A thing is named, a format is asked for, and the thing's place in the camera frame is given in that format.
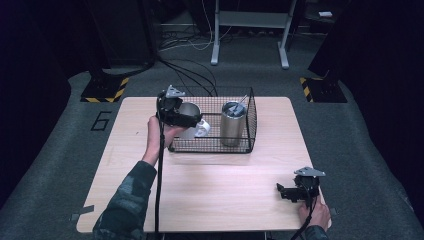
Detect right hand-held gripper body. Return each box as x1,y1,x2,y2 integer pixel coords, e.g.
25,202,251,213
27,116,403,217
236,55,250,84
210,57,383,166
292,166,327,203

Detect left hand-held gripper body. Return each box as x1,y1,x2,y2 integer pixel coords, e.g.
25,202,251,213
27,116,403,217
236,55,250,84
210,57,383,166
155,84,188,128

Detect silver metal mug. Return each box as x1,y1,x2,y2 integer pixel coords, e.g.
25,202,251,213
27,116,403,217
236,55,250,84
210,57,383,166
177,102,212,140

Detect black wire basket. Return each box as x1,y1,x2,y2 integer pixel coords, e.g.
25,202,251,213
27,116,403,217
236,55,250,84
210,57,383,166
163,85,258,155

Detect steel tumbler with lid and straw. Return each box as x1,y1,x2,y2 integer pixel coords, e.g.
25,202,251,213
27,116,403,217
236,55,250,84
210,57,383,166
219,94,249,148

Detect person's right hand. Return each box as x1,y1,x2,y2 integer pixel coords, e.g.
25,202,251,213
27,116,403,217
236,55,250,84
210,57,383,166
297,195,332,232

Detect person's left hand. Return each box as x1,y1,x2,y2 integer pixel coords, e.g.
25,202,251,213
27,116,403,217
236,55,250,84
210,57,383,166
142,114,185,167

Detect black stand with striped base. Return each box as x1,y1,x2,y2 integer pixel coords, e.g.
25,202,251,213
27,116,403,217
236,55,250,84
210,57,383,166
79,58,130,104
298,69,348,104

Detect black cabinet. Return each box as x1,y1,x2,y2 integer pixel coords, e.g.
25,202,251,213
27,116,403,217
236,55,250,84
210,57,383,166
83,0,158,70

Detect dark curtain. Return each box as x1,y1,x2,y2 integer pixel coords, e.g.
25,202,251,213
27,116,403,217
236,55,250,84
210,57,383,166
0,0,73,205
307,0,424,229

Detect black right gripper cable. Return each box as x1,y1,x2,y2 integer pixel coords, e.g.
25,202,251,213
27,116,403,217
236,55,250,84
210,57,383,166
289,186,318,240

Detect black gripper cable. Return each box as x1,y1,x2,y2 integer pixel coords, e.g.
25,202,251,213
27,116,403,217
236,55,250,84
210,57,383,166
289,186,318,240
153,111,167,240

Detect black floor cables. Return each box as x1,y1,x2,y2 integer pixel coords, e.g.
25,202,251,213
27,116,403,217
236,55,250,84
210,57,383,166
157,57,220,98

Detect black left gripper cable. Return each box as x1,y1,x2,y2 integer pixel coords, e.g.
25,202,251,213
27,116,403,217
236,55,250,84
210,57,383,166
153,111,167,240

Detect white floor cables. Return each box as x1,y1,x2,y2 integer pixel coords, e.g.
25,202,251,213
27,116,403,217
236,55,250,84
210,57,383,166
159,0,234,52

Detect white metal desk frame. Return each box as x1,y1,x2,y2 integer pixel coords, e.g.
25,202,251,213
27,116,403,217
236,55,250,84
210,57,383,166
210,0,299,70

